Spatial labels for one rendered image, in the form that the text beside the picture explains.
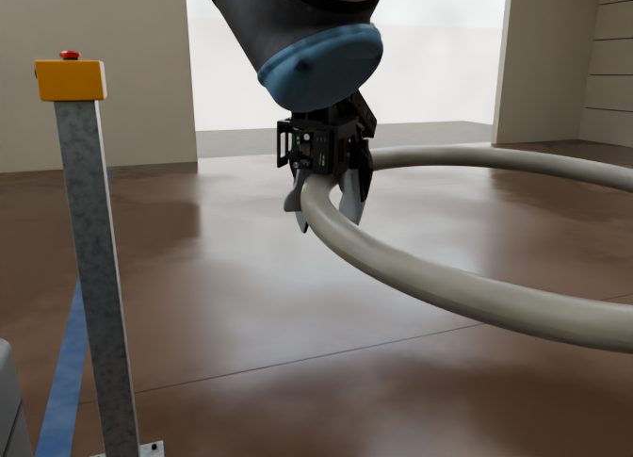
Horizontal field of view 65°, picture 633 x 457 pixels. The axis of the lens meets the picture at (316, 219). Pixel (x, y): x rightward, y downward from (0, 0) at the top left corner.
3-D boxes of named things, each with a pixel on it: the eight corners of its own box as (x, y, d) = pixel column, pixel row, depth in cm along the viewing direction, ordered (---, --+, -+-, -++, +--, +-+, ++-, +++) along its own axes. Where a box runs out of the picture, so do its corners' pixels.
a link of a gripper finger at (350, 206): (332, 254, 57) (317, 177, 55) (349, 237, 63) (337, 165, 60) (357, 254, 56) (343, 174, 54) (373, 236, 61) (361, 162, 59)
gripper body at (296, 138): (274, 173, 55) (273, 58, 51) (306, 157, 63) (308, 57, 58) (338, 183, 52) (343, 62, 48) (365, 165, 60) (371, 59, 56)
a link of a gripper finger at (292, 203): (267, 236, 60) (282, 166, 56) (288, 220, 65) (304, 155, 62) (288, 246, 60) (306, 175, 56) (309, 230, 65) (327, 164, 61)
